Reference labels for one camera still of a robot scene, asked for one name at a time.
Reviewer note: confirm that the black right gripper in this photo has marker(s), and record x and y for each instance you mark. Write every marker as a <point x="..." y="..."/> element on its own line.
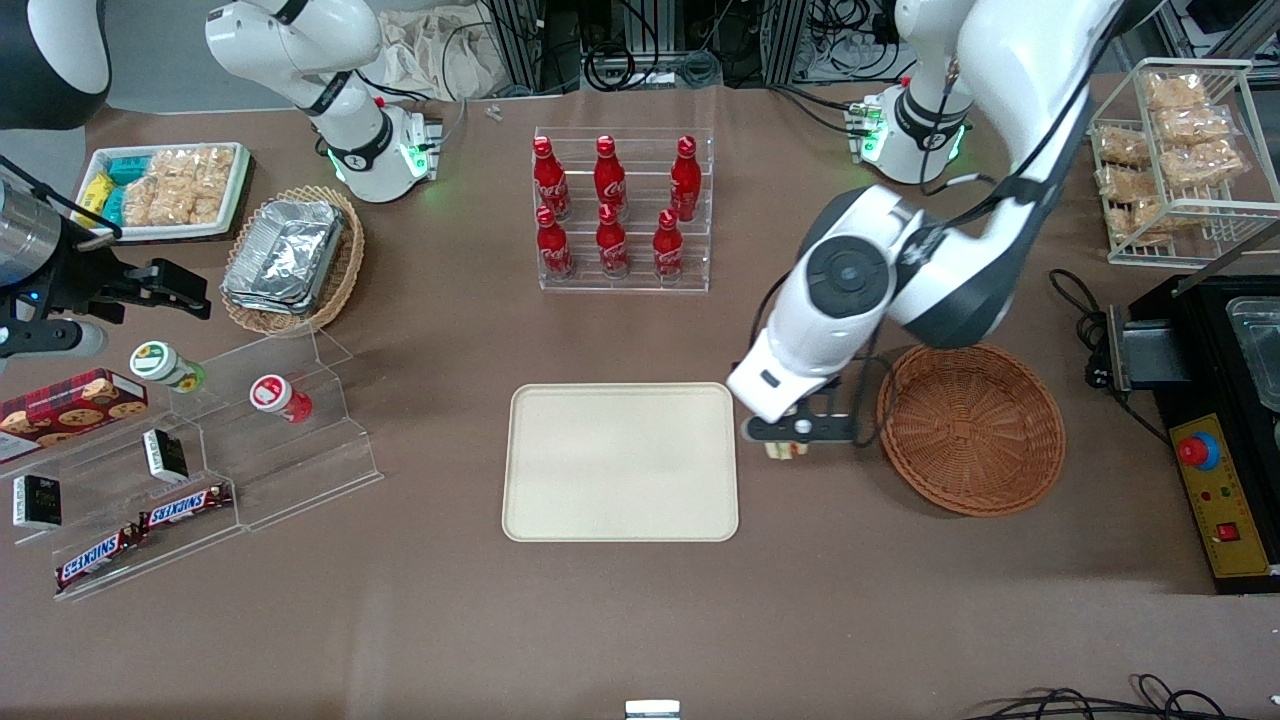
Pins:
<point x="80" y="280"/>

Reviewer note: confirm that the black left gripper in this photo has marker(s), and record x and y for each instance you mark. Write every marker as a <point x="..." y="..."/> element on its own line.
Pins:
<point x="833" y="384"/>

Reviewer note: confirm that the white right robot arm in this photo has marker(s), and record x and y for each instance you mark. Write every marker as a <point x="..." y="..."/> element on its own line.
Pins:
<point x="300" y="50"/>

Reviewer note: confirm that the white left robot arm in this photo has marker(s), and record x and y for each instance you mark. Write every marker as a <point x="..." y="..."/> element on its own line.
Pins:
<point x="850" y="280"/>

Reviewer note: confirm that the white rectangular snack tray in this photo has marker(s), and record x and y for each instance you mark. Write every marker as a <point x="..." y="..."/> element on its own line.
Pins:
<point x="160" y="232"/>

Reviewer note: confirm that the brown round wicker basket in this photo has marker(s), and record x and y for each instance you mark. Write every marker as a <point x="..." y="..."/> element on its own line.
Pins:
<point x="975" y="430"/>

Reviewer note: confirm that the light oval wicker basket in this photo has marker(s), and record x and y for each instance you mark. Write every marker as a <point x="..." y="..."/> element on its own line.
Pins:
<point x="348" y="260"/>

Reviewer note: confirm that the cream rectangular tray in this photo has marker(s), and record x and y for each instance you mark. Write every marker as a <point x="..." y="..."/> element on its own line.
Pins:
<point x="620" y="462"/>

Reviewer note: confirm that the green bottle with sunflower lid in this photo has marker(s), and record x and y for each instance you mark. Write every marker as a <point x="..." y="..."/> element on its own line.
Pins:
<point x="160" y="363"/>

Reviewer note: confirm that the clear bag of rice crackers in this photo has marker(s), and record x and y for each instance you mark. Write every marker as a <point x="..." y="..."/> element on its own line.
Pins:
<point x="155" y="203"/>
<point x="200" y="165"/>

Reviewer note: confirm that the teal snack packet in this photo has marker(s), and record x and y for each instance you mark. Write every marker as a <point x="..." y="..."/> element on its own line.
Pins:
<point x="113" y="205"/>
<point x="128" y="168"/>

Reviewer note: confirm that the stacked aluminium foil containers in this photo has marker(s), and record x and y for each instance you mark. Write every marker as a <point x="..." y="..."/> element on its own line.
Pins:
<point x="285" y="255"/>

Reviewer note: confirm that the yellow snack packet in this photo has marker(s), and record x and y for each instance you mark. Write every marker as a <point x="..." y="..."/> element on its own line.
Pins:
<point x="93" y="193"/>

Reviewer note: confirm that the red bottle with white lid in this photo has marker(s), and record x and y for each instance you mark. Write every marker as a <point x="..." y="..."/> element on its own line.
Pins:
<point x="275" y="394"/>

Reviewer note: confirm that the red plaid cookie box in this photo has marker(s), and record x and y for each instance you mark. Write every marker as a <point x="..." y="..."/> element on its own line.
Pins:
<point x="70" y="408"/>

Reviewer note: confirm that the small black and white box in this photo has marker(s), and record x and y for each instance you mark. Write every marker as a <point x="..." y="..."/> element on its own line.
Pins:
<point x="165" y="455"/>
<point x="38" y="502"/>

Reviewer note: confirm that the Snickers chocolate bar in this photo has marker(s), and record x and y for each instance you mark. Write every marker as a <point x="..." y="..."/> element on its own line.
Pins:
<point x="185" y="506"/>
<point x="95" y="558"/>

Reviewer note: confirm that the clear acrylic stepped display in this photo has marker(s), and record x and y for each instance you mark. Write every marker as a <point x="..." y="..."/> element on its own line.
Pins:
<point x="300" y="470"/>

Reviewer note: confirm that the clear acrylic bottle rack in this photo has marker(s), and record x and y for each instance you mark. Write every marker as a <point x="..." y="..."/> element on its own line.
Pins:
<point x="640" y="285"/>

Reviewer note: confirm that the red cola bottle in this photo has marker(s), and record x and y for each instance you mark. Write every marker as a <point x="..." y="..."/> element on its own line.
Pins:
<point x="612" y="248"/>
<point x="554" y="250"/>
<point x="668" y="252"/>
<point x="550" y="180"/>
<point x="609" y="180"/>
<point x="686" y="182"/>

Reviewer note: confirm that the beige cloth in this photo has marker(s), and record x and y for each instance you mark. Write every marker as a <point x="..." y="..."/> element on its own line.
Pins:
<point x="440" y="50"/>

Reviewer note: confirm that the black appliance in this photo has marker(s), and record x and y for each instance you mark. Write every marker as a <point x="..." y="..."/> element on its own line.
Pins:
<point x="1200" y="350"/>

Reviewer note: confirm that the bagged fried snack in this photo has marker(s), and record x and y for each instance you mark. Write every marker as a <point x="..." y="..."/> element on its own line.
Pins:
<point x="1195" y="125"/>
<point x="1205" y="163"/>
<point x="1175" y="90"/>
<point x="1155" y="220"/>
<point x="1128" y="183"/>
<point x="1120" y="146"/>

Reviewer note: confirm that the yellow emergency stop box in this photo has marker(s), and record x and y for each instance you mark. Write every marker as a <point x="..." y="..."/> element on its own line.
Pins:
<point x="1225" y="530"/>

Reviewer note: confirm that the clear plastic container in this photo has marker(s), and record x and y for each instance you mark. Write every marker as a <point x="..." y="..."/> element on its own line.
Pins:
<point x="1258" y="350"/>

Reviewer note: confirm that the silver metal bracket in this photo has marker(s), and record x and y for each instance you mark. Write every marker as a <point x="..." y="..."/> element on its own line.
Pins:
<point x="652" y="710"/>

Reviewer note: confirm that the aluminium frame post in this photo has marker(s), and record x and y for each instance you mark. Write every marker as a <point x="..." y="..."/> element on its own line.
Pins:
<point x="785" y="40"/>
<point x="515" y="40"/>

